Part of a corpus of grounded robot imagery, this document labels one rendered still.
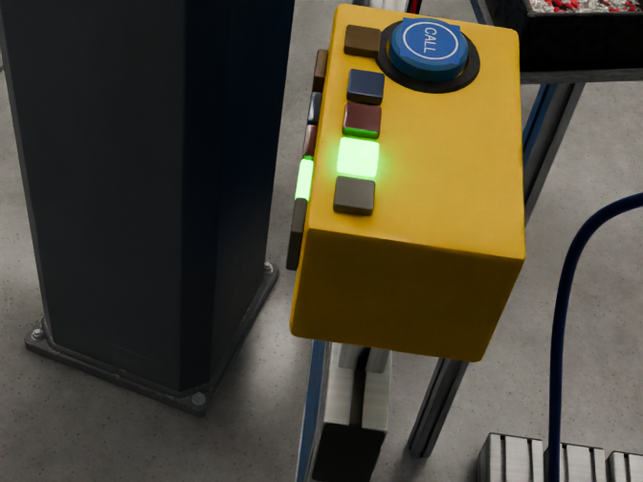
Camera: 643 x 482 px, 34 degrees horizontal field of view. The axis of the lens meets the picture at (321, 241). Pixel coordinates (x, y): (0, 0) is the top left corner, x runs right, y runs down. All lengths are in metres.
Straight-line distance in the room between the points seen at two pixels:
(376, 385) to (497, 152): 0.21
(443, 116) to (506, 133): 0.03
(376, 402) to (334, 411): 0.03
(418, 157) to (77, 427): 1.19
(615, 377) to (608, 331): 0.09
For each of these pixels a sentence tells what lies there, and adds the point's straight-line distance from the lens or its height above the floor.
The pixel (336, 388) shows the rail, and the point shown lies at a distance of 0.67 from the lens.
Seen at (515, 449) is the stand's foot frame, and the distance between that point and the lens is 1.59.
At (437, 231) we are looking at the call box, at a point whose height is 1.07.
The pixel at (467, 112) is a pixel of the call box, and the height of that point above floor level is 1.07.
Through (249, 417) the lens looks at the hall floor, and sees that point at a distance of 1.63.
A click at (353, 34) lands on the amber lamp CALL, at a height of 1.08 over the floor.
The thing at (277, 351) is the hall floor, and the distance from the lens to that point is 1.70.
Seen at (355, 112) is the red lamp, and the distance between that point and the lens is 0.51.
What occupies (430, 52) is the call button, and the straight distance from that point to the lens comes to 0.54.
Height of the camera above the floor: 1.43
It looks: 51 degrees down
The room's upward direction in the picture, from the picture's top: 10 degrees clockwise
